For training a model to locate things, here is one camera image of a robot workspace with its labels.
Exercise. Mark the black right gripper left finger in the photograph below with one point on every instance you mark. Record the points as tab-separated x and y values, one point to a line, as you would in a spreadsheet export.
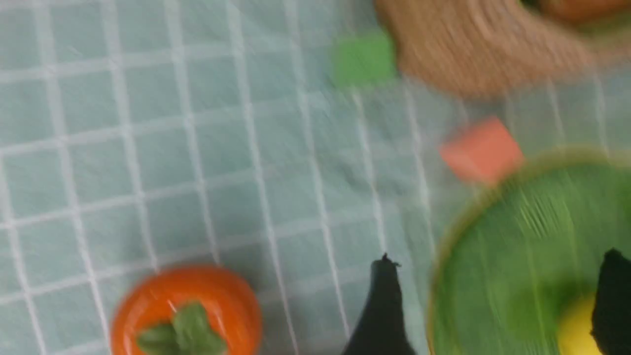
380	329

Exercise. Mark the yellow plastic lemon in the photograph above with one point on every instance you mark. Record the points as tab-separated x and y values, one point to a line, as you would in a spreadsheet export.
574	335

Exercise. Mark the brown plastic potato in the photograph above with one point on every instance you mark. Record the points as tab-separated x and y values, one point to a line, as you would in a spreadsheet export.
581	11

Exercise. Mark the green checkered tablecloth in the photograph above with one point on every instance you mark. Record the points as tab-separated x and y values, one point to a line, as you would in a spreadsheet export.
141	135

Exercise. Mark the green glass leaf plate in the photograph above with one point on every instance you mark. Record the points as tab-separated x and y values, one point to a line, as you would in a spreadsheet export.
525	250

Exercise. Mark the woven wicker basket green lining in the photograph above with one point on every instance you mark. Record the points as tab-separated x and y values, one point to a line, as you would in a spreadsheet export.
483	49

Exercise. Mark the orange plastic persimmon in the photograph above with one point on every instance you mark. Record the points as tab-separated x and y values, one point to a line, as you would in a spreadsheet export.
189	310

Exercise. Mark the pink foam cube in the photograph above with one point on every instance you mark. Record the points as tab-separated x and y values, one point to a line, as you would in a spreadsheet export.
483	153

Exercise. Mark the green foam cube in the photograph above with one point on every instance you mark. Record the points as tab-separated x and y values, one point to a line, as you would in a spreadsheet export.
366	59

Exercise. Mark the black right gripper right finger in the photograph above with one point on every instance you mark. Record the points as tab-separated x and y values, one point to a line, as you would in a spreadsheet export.
611	318

